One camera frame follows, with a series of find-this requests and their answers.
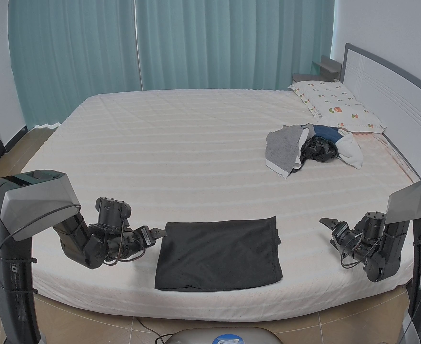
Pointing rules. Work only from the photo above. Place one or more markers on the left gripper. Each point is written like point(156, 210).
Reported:
point(138, 244)

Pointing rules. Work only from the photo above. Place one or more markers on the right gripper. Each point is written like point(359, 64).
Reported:
point(346, 242)

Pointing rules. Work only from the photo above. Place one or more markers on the black T-shirt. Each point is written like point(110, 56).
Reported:
point(217, 253)

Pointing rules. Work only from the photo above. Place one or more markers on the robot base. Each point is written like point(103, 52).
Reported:
point(196, 337)

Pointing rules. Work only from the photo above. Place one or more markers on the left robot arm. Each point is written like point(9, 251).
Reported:
point(13, 263)

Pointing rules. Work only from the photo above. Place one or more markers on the bed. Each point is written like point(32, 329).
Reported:
point(160, 149)

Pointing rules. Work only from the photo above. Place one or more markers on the white garment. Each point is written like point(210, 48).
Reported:
point(350, 151)

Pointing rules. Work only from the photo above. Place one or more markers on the black shiny garment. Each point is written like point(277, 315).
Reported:
point(318, 149)

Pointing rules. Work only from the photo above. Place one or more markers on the grey garment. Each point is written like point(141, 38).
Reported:
point(282, 149)

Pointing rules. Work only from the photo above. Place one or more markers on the dark blue garment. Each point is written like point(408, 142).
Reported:
point(325, 132)

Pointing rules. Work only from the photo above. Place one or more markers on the white printed pillow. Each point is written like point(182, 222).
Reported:
point(336, 104)

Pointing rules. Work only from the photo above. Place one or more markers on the grey bedside table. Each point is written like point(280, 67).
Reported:
point(321, 72)

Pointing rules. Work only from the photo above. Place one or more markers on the blue-green curtain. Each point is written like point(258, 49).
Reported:
point(74, 48)
point(232, 30)

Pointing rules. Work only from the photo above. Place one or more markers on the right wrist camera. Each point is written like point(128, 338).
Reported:
point(360, 226)

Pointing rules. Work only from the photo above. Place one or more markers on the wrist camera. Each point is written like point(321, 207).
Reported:
point(125, 210)
point(360, 226)

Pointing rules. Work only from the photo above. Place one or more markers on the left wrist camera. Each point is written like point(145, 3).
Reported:
point(125, 210)

